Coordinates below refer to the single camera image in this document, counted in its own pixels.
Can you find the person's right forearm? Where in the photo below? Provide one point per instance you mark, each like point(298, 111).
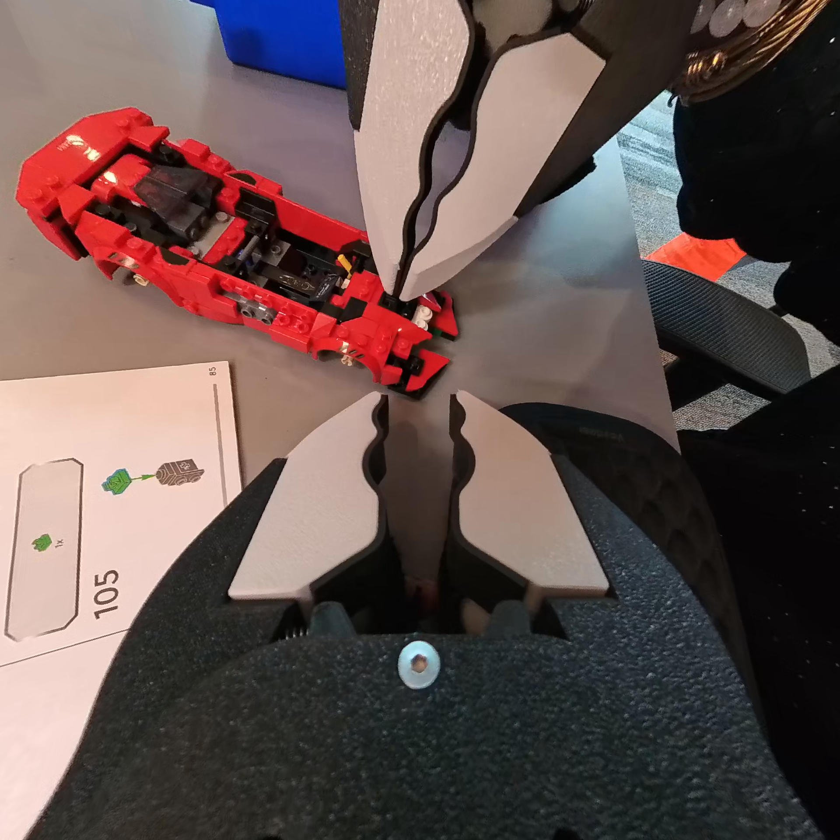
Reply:
point(754, 184)

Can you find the lego instruction booklet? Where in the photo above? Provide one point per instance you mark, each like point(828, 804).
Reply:
point(131, 420)

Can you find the person's black clothing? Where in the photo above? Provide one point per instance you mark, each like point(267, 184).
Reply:
point(787, 558)

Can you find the black mesh office chair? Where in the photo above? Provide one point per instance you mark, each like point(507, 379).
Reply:
point(722, 321)

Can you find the orange flat panel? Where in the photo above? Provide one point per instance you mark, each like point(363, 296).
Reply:
point(695, 256)

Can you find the blue plastic bin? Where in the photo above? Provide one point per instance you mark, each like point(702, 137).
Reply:
point(289, 39)

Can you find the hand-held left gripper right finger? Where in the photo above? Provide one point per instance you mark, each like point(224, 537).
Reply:
point(525, 525)

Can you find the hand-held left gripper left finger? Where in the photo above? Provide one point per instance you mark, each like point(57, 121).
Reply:
point(308, 525)

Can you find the black dimpled pad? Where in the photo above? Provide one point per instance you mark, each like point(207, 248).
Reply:
point(623, 459)

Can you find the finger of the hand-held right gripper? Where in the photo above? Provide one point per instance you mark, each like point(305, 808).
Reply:
point(525, 131)
point(407, 85)

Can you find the red lego car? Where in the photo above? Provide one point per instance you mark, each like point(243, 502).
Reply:
point(52, 170)

